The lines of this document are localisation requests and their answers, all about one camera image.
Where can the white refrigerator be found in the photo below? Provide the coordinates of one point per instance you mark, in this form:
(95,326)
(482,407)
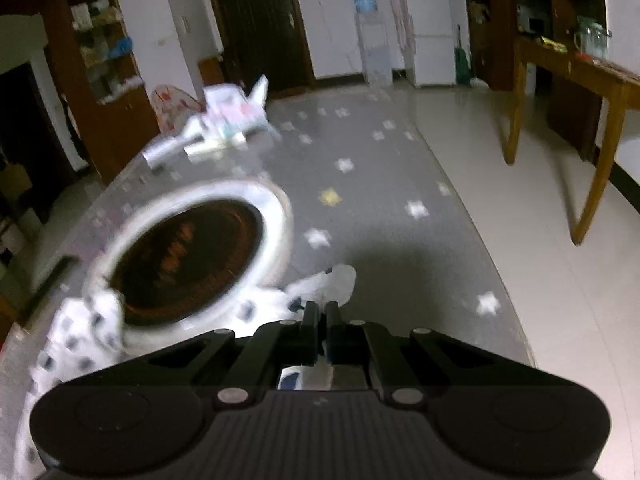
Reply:
(427,42)

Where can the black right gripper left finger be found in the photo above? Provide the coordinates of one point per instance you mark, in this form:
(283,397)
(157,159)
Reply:
(230,369)

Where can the round induction cooker inset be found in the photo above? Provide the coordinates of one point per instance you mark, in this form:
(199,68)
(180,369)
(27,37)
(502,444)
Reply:
(180,260)

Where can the left wooden shelf cabinet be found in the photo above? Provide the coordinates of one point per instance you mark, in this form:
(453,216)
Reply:
(93,60)

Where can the white navy polka dot cloth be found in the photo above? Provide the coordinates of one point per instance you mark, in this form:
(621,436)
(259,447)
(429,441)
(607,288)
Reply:
(88,336)

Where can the water dispenser with blue bottle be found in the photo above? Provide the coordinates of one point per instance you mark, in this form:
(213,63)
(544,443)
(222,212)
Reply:
(373,43)

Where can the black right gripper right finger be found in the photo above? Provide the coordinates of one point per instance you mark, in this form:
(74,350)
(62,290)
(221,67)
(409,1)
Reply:
(421,367)

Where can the dark wooden door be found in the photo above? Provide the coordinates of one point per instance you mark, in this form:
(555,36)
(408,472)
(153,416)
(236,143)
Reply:
(264,38)

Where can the black smartphone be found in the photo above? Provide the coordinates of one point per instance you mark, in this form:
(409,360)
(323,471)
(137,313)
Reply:
(54,279)

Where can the wooden side table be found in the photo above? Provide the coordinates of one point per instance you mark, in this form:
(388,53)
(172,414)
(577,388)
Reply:
(582,84)

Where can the right dark wooden cabinet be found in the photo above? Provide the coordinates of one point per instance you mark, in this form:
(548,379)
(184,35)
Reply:
(494,25)

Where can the glass jar on side table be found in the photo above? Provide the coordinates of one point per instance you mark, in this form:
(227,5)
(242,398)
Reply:
(591,38)

